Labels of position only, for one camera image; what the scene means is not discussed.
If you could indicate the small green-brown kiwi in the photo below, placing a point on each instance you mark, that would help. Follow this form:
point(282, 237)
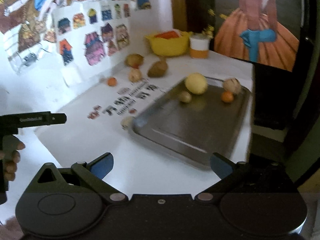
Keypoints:
point(185, 97)

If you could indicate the person's left hand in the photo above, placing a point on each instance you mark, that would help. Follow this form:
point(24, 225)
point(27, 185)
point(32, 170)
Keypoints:
point(10, 155)

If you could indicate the white orange cup vase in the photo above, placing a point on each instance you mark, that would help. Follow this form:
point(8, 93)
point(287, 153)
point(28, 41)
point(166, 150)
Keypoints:
point(199, 46)

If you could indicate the yellow plastic bowl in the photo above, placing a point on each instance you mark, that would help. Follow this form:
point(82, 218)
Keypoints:
point(171, 47)

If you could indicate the wooden door frame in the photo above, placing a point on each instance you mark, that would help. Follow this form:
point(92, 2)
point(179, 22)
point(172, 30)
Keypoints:
point(179, 14)

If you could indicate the small orange tangerine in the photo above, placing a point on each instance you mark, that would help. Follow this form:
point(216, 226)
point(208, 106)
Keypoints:
point(227, 97)
point(112, 82)

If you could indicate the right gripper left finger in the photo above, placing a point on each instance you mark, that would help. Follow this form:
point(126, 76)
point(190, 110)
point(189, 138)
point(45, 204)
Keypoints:
point(92, 174)

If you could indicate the large cartoon drawing sheet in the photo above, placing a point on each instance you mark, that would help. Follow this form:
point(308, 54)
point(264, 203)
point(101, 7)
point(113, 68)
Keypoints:
point(30, 29)

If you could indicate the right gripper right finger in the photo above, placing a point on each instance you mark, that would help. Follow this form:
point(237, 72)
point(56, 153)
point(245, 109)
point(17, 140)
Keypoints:
point(234, 179)

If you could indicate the large yellow lemon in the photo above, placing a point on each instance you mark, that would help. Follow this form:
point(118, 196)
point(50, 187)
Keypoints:
point(196, 83)

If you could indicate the small red cherry tomato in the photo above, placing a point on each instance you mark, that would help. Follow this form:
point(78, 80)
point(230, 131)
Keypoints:
point(135, 66)

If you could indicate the orange-dress girl poster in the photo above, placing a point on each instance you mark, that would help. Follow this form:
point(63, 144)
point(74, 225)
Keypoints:
point(252, 33)

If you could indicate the coloured houses drawing sheet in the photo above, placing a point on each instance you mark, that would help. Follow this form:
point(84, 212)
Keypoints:
point(92, 37)

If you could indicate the orange item in bowl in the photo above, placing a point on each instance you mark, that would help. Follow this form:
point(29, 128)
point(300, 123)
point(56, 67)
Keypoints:
point(169, 34)

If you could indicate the metal baking tray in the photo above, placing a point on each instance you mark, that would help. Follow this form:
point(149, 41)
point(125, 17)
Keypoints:
point(193, 131)

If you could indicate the yellow-brown pear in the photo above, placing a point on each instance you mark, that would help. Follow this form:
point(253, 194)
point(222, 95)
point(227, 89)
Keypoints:
point(134, 59)

